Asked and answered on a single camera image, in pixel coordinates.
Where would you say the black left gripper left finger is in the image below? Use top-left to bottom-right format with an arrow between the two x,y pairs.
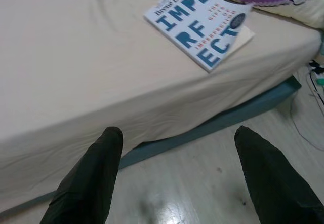
40,126 -> 124,224

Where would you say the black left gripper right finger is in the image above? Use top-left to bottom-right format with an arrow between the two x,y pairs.
234,125 -> 324,224

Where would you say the white blue lettered book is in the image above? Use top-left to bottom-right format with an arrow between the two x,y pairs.
143,0 -> 256,74

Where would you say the white power strip with plugs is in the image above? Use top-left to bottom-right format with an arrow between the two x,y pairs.
305,59 -> 324,95

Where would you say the cream sheeted mattress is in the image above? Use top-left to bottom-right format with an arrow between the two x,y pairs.
0,0 -> 321,202

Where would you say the cream Kuromi print blanket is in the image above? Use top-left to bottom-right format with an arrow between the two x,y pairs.
134,0 -> 324,29

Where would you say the white floor cable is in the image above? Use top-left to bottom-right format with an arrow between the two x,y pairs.
290,92 -> 324,150

